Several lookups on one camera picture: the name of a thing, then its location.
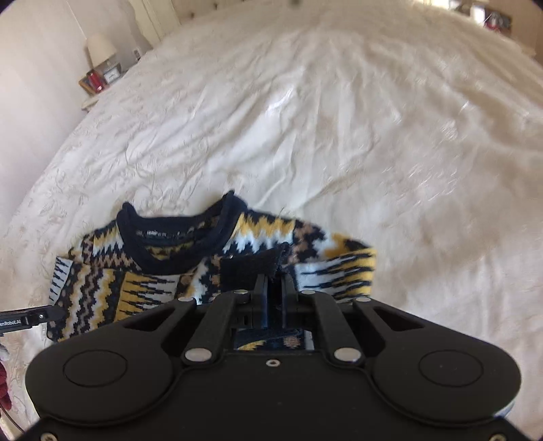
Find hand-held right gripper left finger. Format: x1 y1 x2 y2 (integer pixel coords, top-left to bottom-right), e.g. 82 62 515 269
112 275 269 367

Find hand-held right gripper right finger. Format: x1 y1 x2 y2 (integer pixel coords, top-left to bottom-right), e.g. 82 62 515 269
281 275 425 366

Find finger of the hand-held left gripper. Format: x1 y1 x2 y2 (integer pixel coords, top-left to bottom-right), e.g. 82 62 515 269
25 306 67 327

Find navy yellow white patterned sweater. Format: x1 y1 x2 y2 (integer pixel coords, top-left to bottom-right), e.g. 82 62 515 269
46 191 378 352

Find white embroidered bedspread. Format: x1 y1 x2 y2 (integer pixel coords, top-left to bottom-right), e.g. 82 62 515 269
0 0 543 429

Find cream shade table lamp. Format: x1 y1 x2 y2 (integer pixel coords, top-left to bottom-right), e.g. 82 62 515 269
86 33 118 69

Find cream tufted headboard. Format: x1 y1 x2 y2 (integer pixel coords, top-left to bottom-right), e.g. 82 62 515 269
177 0 306 25

